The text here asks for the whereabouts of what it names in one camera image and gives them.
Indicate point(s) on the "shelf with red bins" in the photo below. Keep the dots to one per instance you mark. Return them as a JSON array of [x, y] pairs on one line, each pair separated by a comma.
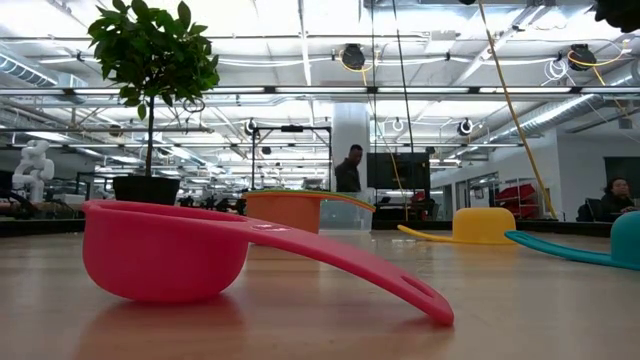
[[520, 192]]

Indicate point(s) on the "person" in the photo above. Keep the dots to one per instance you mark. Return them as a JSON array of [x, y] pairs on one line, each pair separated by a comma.
[[617, 200], [348, 175]]

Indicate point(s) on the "potted green plant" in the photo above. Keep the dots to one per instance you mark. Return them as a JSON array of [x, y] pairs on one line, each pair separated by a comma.
[[150, 50]]

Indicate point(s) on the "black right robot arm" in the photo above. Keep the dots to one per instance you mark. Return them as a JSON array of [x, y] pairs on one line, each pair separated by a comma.
[[622, 12]]

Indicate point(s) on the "yellow measuring cup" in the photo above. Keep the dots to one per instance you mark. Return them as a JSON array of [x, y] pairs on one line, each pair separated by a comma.
[[482, 225]]

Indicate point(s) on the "black gantry frame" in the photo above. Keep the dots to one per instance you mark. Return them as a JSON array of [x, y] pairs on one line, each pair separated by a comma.
[[292, 128]]

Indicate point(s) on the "black monitor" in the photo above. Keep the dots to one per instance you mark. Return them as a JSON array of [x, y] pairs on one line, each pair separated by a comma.
[[400, 170]]

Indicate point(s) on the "silver spiral ventilation duct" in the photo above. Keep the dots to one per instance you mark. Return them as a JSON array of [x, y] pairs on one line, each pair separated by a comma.
[[560, 112]]

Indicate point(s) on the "orange measuring cup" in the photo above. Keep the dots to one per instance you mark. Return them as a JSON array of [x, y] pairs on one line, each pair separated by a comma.
[[285, 212]]

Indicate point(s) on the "dark wall screen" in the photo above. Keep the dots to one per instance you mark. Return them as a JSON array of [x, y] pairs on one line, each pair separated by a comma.
[[622, 172]]

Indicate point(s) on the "red measuring cup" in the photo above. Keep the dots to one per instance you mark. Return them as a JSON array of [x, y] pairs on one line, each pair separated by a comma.
[[165, 260]]

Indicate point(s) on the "light blue measuring cup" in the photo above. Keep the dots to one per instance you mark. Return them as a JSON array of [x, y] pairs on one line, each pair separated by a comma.
[[625, 240]]

